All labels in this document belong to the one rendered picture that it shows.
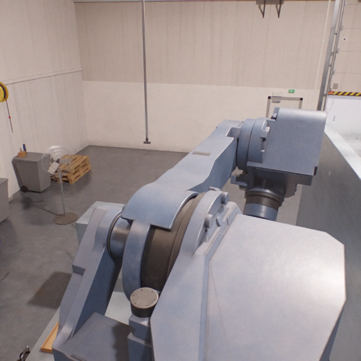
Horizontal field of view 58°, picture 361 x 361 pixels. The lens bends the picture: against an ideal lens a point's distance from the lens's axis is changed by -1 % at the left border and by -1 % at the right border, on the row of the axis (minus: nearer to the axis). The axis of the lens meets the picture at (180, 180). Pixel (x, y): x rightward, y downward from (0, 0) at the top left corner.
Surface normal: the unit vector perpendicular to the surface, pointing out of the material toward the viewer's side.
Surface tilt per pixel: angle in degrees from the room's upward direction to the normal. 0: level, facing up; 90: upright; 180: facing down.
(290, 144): 54
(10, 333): 0
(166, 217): 27
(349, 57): 90
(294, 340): 16
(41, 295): 0
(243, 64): 90
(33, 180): 95
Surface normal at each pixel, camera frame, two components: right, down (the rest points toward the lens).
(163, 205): -0.11, -0.77
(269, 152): -0.32, -0.24
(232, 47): -0.20, 0.39
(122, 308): 0.01, -0.91
